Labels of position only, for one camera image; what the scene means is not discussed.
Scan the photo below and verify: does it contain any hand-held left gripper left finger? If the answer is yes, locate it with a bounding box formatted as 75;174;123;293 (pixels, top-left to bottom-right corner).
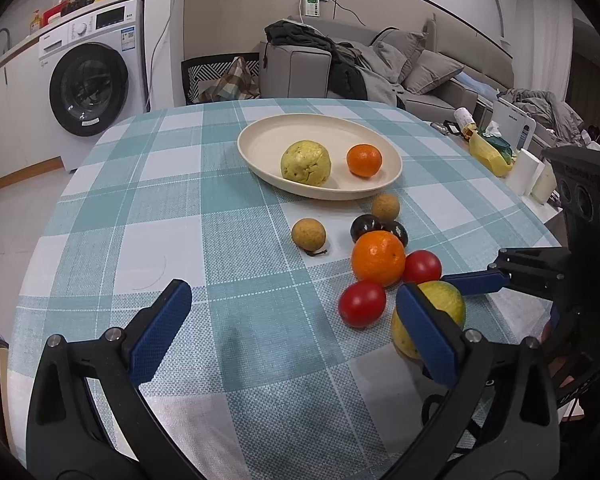
26;279;216;480

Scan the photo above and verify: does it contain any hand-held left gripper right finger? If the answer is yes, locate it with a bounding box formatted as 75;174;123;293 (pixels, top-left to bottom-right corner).
380;282;563;480

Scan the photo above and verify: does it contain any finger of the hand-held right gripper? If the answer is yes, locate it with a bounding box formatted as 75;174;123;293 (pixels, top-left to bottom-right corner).
441;249;516;297

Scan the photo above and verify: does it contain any smooth yellow-green guava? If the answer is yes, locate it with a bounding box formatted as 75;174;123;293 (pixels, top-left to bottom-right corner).
391;280;467;360

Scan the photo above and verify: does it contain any red tomato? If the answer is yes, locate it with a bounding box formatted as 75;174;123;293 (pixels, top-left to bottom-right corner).
403;250;443;285
338;281;387;329

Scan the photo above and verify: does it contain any large orange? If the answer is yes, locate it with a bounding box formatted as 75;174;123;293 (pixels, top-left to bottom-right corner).
351;230;406;287

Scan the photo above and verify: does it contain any brown longan with stem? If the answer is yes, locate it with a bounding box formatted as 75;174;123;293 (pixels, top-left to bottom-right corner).
291;217;331;257

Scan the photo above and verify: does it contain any cream oval plate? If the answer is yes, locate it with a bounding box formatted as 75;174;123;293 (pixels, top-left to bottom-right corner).
237;113;403;202

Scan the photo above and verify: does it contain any white paper roll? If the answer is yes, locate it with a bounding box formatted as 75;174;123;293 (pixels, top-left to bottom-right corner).
505;149;546;193
530;162;558;205

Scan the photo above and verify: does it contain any dark round fruit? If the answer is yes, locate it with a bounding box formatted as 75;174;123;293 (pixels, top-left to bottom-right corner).
381;220;409;248
350;214;382;243

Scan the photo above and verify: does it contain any yellow plastic bag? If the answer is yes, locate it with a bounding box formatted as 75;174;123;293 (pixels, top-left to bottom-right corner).
467;130;513;177

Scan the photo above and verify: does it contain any teal checkered tablecloth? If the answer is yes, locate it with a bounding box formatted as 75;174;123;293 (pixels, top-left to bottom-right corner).
7;97;563;480

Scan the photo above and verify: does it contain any grey clothes pile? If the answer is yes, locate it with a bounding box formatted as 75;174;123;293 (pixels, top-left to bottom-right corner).
500;87;586;146

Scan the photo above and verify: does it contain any white kettle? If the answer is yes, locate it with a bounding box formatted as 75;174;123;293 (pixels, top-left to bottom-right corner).
490;97;536;151

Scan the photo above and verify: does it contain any small tangerine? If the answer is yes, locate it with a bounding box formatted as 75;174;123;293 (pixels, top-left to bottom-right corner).
346;144;383;178

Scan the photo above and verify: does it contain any light blue cloth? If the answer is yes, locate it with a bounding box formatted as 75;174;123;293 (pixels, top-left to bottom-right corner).
455;72;496;98

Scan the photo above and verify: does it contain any bumpy yellow-green guava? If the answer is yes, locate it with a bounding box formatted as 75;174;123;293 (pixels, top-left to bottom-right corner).
280;140;332;186

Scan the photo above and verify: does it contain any white curtain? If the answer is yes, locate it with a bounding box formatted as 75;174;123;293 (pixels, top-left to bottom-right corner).
515;0;576;101

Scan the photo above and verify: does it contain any grey pillow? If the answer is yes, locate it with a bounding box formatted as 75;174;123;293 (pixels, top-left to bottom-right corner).
375;29;427;83
402;50;465;95

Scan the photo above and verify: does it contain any grey garment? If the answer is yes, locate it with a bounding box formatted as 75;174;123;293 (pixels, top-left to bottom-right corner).
352;42;406;108

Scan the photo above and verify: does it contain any black garment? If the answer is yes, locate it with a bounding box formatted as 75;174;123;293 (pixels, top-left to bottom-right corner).
327;42;368;101

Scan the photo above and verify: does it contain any white washing machine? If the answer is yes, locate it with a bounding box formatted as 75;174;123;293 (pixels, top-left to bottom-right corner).
38;0;150;173

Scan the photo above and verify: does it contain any plaid cloth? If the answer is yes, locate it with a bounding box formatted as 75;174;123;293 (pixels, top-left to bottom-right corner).
196;56;261;103

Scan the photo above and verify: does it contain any white cabinet with countertop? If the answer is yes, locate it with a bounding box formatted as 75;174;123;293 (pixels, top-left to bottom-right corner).
0;35;66;191

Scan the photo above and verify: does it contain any black patterned chair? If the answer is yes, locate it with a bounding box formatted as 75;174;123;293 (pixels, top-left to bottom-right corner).
181;53;261;106

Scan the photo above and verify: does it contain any grey sofa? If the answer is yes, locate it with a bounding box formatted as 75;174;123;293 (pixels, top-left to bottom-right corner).
258;17;516;121

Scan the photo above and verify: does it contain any dark grey jacket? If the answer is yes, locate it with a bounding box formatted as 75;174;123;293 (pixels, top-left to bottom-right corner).
265;20;336;53

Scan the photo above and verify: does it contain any red box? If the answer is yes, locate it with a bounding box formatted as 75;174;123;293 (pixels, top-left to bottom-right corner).
42;2;68;26

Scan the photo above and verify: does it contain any thin washing machine cable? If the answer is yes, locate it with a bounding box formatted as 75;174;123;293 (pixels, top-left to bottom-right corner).
149;0;174;111

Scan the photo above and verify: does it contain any white cable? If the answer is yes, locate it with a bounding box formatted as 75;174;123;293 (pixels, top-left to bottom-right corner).
298;0;327;37

